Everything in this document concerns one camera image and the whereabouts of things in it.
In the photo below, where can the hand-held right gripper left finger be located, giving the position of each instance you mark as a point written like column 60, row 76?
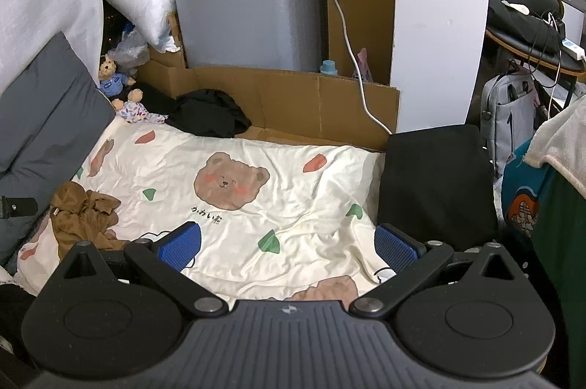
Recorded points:
column 178, row 245

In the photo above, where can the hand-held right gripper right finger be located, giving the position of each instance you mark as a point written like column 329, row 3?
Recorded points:
column 398, row 248

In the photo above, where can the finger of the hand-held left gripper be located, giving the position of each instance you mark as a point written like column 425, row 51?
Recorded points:
column 20, row 207

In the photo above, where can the black pants patterned side stripes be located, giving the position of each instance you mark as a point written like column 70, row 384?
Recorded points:
column 435, row 187

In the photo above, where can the brown garment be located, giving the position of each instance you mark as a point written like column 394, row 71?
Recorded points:
column 82, row 215

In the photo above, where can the grey pillow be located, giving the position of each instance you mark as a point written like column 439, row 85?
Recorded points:
column 46, row 133

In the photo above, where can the bear printed blanket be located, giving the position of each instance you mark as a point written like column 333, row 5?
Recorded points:
column 274, row 197

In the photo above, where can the crumpled black garment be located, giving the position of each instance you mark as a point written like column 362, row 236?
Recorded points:
column 208, row 114

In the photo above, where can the doll in floral clothing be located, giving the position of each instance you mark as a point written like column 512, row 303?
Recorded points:
column 137, row 110

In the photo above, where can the black cloth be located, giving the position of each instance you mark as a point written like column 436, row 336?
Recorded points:
column 153, row 98

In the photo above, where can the teddy bear blue shirt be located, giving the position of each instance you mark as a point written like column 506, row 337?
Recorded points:
column 113, row 78

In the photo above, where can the green cloth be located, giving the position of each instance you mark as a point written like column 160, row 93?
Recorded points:
column 563, row 256

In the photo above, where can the grey backpack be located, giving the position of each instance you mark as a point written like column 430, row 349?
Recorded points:
column 510, row 119

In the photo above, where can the low cardboard sheet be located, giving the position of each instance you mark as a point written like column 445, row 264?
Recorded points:
column 284, row 105

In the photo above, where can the pink item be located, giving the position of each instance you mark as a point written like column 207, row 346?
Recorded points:
column 362, row 66

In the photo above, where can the cardboard box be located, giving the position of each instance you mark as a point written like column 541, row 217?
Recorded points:
column 167, row 57

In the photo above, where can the clear plastic bag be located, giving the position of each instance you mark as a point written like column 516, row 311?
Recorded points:
column 130, row 50

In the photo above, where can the light blue bottle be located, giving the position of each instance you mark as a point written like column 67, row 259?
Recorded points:
column 328, row 68

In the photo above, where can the white fleece cloth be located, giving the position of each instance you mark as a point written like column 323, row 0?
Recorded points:
column 563, row 142

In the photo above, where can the white pillow in plastic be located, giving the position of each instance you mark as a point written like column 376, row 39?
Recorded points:
column 142, row 0

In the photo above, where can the white power strip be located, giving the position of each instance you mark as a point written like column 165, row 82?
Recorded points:
column 574, row 50

